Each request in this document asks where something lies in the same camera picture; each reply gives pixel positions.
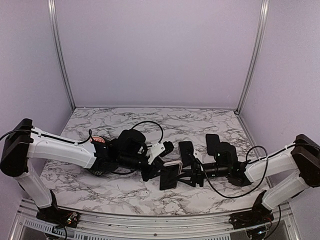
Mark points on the black smartphone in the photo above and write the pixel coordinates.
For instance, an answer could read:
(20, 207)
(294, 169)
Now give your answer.
(168, 177)
(183, 146)

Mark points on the front aluminium rail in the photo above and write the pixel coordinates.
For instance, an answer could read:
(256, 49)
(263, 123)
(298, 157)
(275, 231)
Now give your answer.
(109, 226)

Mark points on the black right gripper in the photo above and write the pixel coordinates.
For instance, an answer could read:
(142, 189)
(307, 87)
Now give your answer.
(196, 175)

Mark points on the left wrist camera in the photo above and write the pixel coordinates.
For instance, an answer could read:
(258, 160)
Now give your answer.
(159, 149)

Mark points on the right aluminium frame post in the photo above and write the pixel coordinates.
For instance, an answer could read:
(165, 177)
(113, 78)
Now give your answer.
(260, 33)

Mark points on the black square patterned plate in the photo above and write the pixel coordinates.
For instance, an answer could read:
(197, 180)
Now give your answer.
(99, 173)

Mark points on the red white patterned bowl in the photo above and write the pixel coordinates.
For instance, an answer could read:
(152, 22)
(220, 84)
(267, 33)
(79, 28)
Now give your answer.
(98, 139)

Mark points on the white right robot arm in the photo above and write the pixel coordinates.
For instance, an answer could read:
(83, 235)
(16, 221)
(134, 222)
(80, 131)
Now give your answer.
(302, 157)

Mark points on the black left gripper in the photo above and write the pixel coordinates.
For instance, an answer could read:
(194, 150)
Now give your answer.
(152, 173)

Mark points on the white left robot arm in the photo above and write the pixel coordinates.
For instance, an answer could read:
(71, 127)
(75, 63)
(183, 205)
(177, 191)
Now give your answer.
(95, 154)

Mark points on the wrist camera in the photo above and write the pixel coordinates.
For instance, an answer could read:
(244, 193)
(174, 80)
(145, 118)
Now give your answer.
(159, 149)
(194, 156)

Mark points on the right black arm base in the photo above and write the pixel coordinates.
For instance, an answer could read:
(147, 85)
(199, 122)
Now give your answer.
(256, 216)

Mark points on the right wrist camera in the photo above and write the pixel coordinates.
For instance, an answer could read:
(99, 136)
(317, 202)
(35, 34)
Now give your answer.
(194, 156)

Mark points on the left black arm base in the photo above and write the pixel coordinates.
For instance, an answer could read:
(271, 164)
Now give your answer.
(56, 215)

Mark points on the left aluminium frame post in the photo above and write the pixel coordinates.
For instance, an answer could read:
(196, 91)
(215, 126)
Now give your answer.
(59, 52)

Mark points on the aluminium frame post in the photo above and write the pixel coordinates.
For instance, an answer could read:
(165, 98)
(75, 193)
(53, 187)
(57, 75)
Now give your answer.
(260, 33)
(59, 52)

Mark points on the black phone case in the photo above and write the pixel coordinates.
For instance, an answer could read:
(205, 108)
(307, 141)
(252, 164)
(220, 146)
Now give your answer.
(212, 140)

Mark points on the pink phone case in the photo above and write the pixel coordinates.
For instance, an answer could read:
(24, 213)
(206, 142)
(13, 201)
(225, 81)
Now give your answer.
(172, 163)

